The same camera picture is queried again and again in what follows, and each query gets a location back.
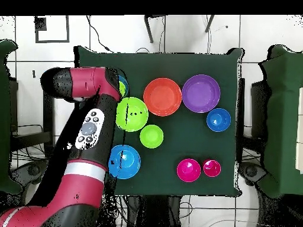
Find large green bowl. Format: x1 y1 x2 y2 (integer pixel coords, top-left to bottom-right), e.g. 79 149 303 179
115 96 149 132

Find green cup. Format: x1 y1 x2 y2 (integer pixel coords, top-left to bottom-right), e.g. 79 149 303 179
118 80 127 98

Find light blue ribbed bowl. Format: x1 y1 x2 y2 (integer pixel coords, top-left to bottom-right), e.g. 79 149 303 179
118 74 130 98

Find pink bowl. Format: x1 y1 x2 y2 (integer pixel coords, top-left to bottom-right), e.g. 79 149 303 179
176 158 202 183

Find small green bowl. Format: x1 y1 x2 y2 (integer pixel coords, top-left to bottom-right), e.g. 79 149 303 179
139 124 165 149

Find orange bowl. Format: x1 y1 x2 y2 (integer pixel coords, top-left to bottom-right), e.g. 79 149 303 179
143 77 182 117

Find large blue bowl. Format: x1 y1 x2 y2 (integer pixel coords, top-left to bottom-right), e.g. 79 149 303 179
108 144 141 180

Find purple bowl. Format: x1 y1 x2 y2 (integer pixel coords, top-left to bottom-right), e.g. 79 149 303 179
182 74 221 114

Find small dark blue bowl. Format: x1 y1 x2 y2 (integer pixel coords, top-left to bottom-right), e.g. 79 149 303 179
206 108 232 132

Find dark green tablecloth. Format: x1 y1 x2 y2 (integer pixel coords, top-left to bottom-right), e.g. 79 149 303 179
74 46 244 197

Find pink cup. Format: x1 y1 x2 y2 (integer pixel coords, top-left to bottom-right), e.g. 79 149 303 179
202 159 222 178

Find black tape square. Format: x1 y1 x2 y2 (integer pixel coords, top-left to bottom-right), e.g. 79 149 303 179
34 15 70 44

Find green cloth side table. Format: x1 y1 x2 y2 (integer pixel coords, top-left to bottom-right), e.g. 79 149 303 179
259 44 303 199
0 39 23 194

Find white boxes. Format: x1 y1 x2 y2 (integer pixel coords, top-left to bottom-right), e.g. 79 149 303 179
295 87 303 174

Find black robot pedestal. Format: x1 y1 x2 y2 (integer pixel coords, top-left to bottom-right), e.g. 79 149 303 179
126 195 180 227

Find black floor cable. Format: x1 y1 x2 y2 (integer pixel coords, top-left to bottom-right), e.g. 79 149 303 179
85 15 114 53

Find black pedestal leg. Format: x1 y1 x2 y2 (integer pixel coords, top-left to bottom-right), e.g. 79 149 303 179
239 161 267 186
10 159 49 186

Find black metal frame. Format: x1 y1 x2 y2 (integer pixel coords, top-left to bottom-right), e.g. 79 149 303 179
9 79 56 158

